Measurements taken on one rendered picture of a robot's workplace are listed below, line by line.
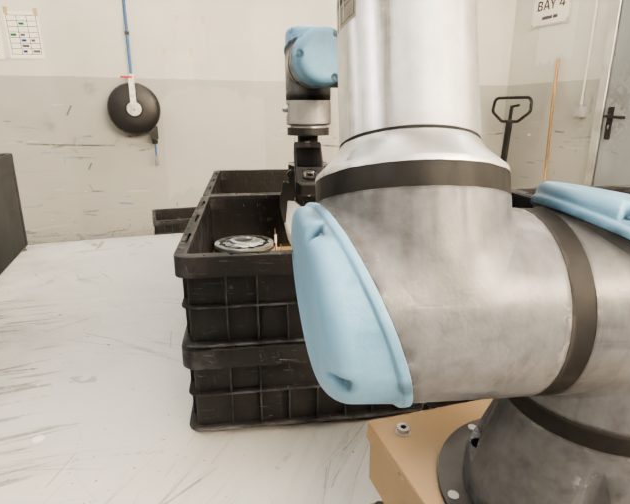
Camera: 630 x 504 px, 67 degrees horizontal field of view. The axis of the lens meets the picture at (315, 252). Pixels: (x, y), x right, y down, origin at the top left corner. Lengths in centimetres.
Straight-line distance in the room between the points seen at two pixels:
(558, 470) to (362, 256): 19
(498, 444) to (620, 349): 12
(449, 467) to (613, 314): 20
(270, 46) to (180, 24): 69
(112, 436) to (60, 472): 7
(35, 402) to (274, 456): 35
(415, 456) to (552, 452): 12
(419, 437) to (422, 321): 23
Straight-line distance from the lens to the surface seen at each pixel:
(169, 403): 70
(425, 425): 47
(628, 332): 30
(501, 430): 38
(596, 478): 36
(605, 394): 33
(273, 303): 54
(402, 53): 28
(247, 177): 129
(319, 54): 68
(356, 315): 23
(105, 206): 405
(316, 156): 78
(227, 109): 401
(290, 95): 81
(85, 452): 65
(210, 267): 52
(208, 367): 57
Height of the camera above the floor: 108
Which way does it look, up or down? 16 degrees down
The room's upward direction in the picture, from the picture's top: straight up
